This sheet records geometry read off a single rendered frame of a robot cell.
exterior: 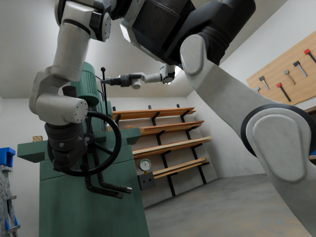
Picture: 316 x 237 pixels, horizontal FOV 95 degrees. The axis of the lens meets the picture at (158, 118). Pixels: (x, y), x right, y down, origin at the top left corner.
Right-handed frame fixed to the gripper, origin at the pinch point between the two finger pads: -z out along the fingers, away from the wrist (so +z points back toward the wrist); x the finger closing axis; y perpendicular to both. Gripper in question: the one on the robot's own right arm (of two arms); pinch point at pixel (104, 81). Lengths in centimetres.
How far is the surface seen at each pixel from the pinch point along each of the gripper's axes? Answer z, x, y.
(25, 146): -42, 34, 27
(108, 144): -4.3, 38.5, 31.3
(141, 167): 10, 54, 39
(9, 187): -85, -30, 93
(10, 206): -83, -19, 105
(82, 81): -14.3, -1.5, -0.1
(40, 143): -36, 34, 26
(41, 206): -35, 53, 47
